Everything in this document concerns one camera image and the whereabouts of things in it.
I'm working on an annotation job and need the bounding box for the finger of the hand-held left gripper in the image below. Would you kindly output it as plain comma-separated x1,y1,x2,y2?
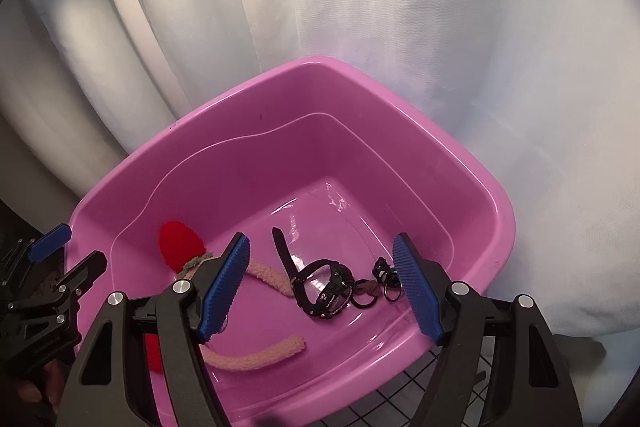
27,223,72,264
55,251,108,303

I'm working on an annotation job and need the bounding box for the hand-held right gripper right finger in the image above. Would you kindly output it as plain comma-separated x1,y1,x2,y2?
392,233,583,427

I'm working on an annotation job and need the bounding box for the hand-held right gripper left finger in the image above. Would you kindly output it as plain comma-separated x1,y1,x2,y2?
55,233,251,427

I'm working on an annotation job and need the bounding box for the pink strawberry knit headband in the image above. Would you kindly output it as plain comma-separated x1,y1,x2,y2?
142,221,307,375

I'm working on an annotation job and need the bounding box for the black charm hair tie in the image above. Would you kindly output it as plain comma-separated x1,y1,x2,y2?
372,257,403,303

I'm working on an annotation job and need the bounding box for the brown hair tie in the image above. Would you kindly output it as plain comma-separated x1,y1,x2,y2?
350,278,382,310

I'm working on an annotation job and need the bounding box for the black wrist watch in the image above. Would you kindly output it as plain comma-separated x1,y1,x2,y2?
271,227,356,320

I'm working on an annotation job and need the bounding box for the pink plastic tub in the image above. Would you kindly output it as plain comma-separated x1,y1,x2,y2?
64,56,516,427

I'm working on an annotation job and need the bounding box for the person's left hand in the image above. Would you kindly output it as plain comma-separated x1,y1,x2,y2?
17,357,63,413

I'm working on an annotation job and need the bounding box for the white checkered tablecloth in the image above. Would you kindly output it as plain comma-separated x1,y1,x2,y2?
315,342,501,427

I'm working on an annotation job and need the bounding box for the sheer cream curtain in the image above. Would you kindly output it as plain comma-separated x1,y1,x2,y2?
0,0,301,202

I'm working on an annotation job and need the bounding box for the white curtain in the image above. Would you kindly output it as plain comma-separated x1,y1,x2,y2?
285,0,640,338

